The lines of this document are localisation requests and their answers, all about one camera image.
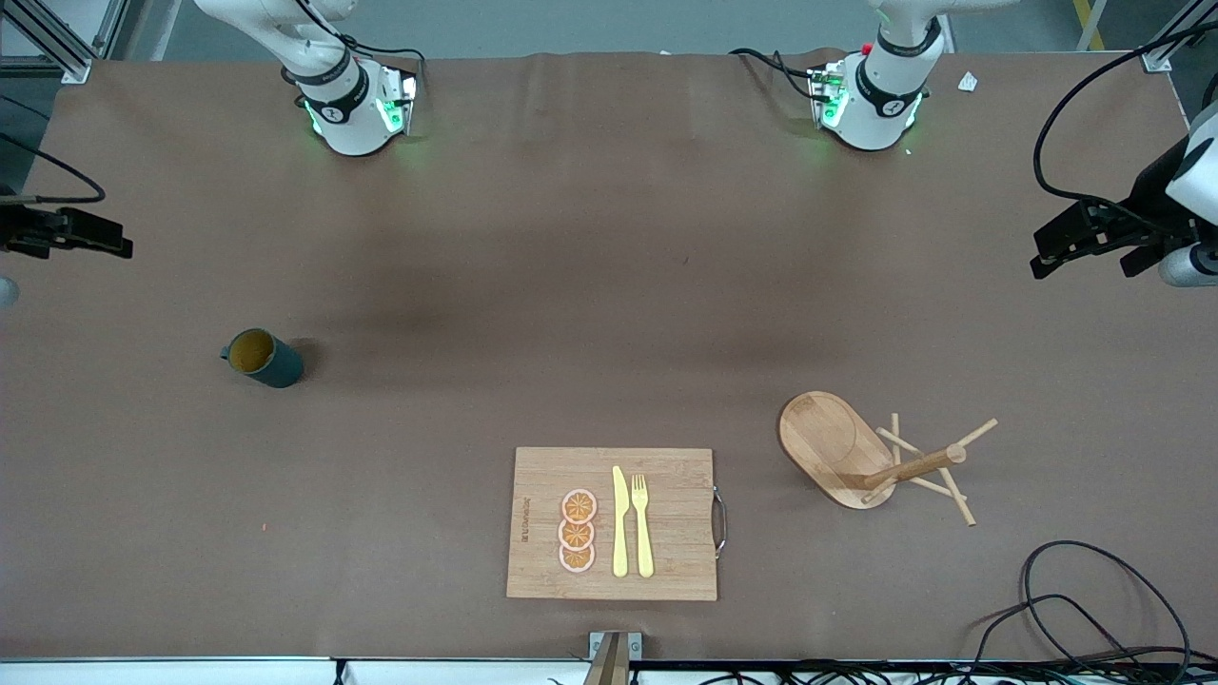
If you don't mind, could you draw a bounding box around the metal table edge bracket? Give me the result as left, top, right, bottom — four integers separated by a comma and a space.
583, 631, 644, 685

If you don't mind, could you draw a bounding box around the yellow plastic knife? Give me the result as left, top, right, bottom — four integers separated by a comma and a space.
612, 465, 630, 578

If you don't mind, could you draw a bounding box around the brown table cover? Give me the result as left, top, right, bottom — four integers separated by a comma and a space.
0, 49, 1218, 664

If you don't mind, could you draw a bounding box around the black cable small loop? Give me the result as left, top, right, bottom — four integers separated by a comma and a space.
969, 594, 1157, 667

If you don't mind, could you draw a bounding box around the black cable large loop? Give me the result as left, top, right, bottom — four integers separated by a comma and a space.
1021, 540, 1192, 667

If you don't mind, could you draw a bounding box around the yellow plastic fork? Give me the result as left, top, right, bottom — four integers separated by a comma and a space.
631, 474, 656, 579

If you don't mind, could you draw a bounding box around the aluminium frame profile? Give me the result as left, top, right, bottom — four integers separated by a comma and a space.
0, 0, 129, 85
1140, 0, 1218, 74

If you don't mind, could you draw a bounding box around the left arm base black cable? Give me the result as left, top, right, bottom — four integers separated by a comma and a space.
728, 46, 821, 104

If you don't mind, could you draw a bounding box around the arm black wrist cable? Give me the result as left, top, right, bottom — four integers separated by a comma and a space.
0, 131, 107, 206
1032, 14, 1218, 234

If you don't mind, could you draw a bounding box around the dark teal cup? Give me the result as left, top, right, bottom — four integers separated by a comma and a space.
220, 327, 305, 389

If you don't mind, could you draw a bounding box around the right arm base black cable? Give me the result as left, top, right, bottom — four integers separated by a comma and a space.
295, 0, 426, 91

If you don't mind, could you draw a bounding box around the right arm black wrist cable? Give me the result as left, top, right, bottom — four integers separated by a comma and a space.
0, 131, 107, 206

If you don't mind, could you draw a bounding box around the left arm black wrist cable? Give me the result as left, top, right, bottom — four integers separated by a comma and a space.
1032, 14, 1218, 234

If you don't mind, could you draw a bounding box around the bamboo cutting board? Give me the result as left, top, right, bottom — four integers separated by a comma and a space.
505, 446, 729, 602

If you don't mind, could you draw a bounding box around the wooden cup rack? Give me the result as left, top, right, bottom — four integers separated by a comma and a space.
778, 390, 1000, 527

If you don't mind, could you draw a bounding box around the arm base black cable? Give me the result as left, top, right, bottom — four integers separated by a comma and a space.
295, 0, 426, 91
728, 46, 821, 104

